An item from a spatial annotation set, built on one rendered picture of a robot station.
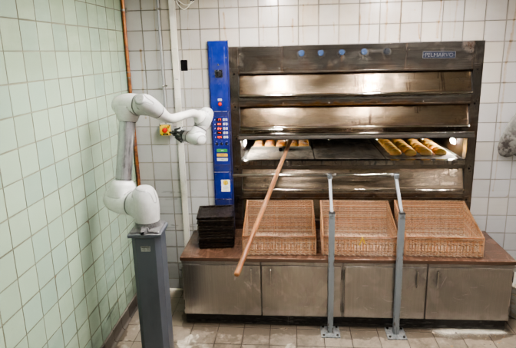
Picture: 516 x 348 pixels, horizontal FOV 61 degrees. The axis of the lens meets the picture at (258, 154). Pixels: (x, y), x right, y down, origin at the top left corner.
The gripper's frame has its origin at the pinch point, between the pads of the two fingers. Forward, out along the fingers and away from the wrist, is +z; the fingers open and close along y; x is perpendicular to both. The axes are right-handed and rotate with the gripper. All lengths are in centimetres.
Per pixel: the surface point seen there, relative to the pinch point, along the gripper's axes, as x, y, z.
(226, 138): 39.3, 8.4, -16.0
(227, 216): 20, 63, -40
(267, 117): 66, -8, -37
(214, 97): 33.8, -25.4, -10.4
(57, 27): -85, -77, -29
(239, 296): 12, 120, -62
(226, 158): 38.8, 25.1, -15.6
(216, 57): 36, -56, -13
